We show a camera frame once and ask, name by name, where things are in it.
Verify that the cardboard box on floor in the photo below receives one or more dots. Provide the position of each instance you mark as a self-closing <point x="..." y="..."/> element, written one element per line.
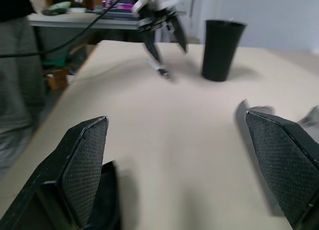
<point x="57" y="78"/>

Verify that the black plastic cup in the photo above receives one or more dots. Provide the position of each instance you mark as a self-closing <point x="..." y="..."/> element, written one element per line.
<point x="219" y="53"/>

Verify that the person in grey trousers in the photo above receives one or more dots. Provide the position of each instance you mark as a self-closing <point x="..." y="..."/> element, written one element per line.
<point x="17" y="90"/>

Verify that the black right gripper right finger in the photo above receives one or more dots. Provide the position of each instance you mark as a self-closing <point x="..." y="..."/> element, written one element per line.
<point x="289" y="170"/>

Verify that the grey background table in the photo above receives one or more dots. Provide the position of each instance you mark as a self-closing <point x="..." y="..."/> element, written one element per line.
<point x="74" y="22"/>

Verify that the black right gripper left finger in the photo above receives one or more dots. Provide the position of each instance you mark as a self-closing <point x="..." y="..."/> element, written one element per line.
<point x="49" y="180"/>

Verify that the screen with purple glow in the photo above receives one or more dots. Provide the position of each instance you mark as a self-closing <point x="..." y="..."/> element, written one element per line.
<point x="117" y="1"/>

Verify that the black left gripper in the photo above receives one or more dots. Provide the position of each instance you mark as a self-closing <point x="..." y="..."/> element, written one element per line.
<point x="155" y="18"/>

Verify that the white marker with black cap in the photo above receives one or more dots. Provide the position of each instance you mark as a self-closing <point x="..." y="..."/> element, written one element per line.
<point x="163" y="72"/>

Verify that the green object on background table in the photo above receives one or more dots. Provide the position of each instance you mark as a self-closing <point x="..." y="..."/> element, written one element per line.
<point x="58" y="8"/>

